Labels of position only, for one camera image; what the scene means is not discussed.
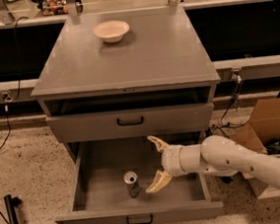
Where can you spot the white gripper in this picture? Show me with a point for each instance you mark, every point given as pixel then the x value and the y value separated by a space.
pixel 171 160

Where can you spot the silver redbull can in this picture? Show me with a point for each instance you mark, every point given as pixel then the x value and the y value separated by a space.
pixel 132 183

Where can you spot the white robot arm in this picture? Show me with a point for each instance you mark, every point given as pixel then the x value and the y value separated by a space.
pixel 215 156

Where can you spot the open grey middle drawer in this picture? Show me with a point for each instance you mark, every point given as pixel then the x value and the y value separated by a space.
pixel 100 195

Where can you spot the grey drawer cabinet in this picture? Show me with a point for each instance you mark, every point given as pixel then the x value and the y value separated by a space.
pixel 160 62

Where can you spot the closed grey upper drawer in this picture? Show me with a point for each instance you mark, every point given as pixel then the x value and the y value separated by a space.
pixel 132 123

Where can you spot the brown cardboard box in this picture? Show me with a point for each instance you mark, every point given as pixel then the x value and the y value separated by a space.
pixel 262 127

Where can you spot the white paper bowl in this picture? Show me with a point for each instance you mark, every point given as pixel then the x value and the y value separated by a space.
pixel 111 31

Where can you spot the colourful items on shelf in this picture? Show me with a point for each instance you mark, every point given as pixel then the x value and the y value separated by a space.
pixel 54 7

